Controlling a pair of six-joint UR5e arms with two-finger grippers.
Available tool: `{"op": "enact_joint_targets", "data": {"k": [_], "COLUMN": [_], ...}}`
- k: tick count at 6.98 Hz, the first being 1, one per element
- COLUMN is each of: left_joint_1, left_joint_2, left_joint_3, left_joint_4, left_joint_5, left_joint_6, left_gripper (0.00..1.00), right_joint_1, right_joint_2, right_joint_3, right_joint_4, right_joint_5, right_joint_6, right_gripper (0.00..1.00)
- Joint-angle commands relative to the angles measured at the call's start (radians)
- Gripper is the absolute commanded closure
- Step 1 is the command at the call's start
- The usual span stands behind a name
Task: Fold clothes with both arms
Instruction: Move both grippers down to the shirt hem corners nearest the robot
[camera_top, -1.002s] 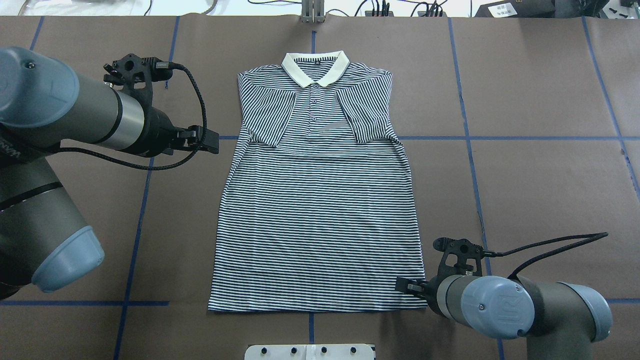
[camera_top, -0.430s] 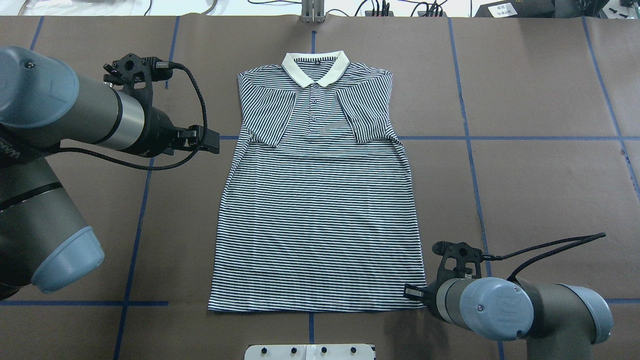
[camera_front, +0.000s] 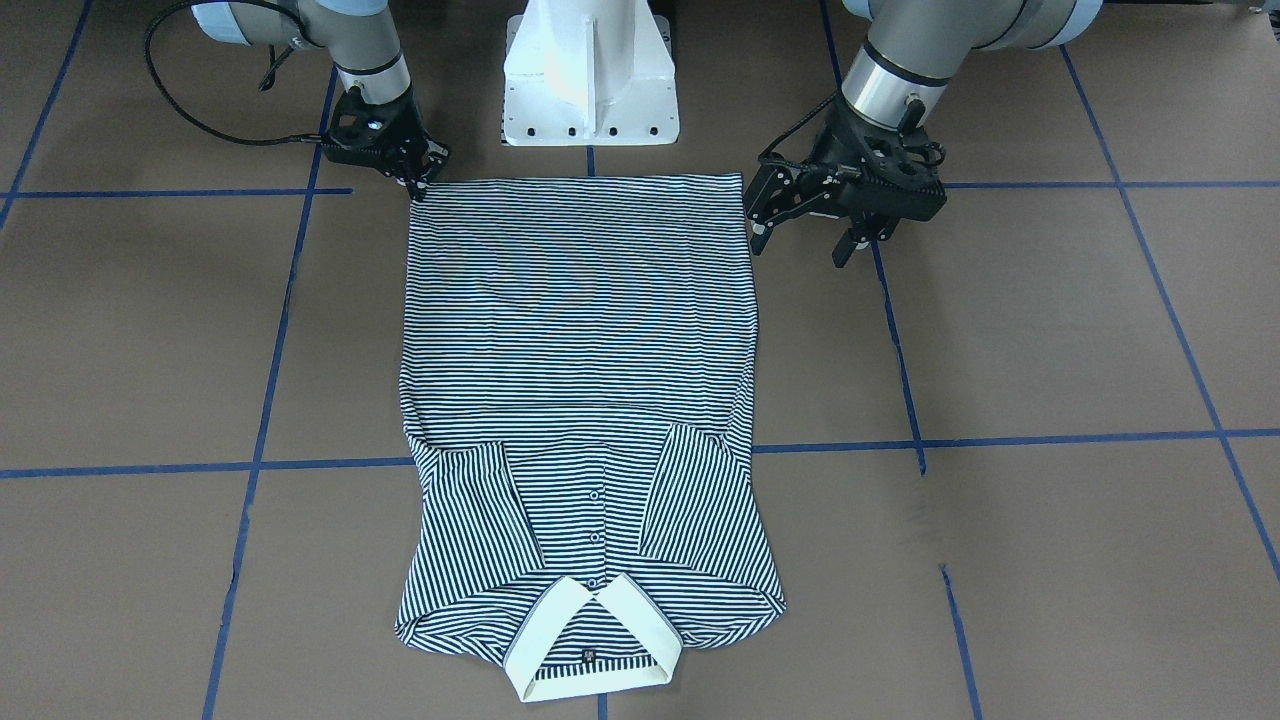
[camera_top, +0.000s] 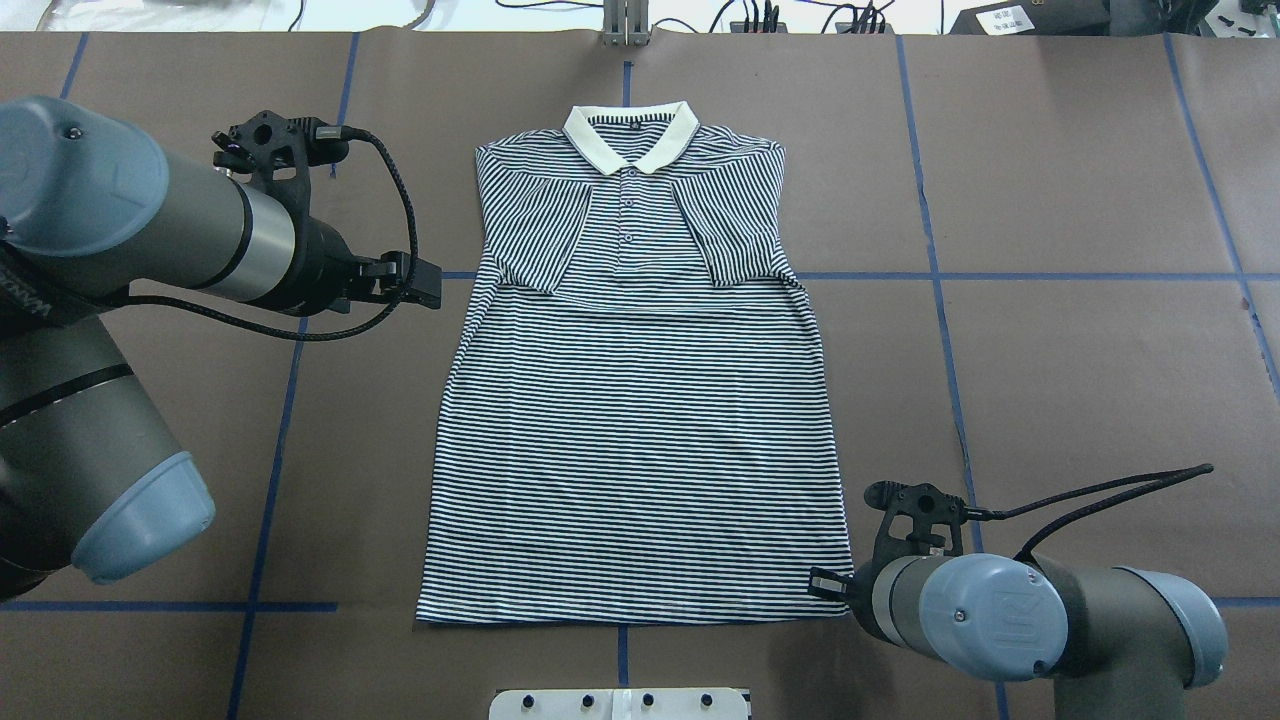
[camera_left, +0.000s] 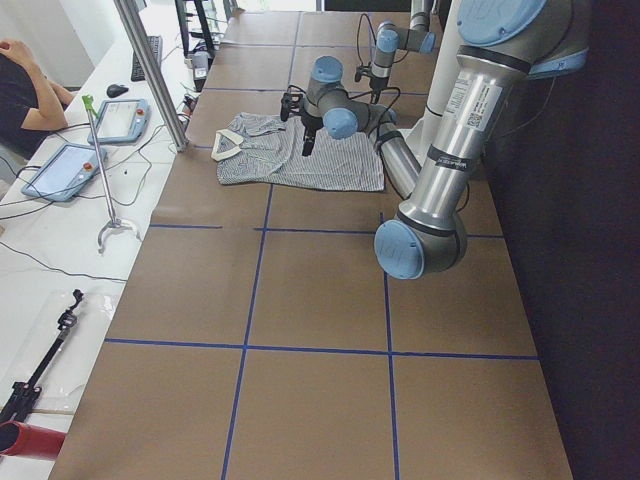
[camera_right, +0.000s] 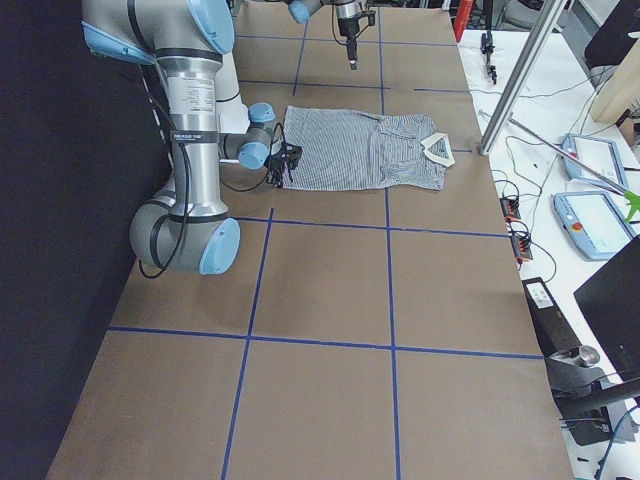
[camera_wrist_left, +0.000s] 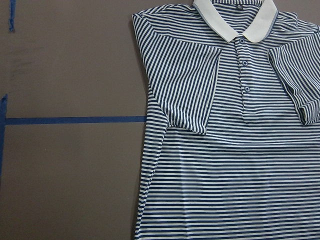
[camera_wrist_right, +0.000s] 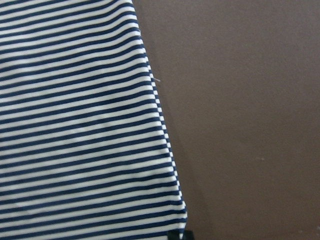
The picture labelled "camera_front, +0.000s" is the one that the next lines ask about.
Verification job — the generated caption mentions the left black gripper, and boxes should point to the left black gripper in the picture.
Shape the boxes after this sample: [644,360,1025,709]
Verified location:
[742,92,946,268]

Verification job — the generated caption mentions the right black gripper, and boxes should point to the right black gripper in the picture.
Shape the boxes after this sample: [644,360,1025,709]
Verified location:
[323,86,451,202]

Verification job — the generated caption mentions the striped polo shirt white collar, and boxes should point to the striped polo shirt white collar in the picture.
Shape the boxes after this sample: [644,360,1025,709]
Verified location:
[394,172,788,705]

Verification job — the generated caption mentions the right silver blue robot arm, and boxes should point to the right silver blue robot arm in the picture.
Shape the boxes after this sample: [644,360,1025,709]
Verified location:
[191,1,451,201]

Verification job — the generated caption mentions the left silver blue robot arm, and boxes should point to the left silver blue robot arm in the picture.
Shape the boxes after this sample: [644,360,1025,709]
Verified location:
[742,1,1101,266]

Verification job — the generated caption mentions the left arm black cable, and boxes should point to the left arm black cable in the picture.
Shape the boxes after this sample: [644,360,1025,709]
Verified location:
[756,92,844,169]

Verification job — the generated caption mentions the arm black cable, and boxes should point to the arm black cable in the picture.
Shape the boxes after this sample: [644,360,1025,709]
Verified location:
[756,92,844,169]
[143,0,332,149]

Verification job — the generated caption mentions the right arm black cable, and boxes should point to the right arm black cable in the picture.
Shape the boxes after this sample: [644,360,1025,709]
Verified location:
[143,0,332,149]

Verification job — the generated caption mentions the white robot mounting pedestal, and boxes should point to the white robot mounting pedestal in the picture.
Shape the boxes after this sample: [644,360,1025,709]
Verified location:
[500,1,681,147]

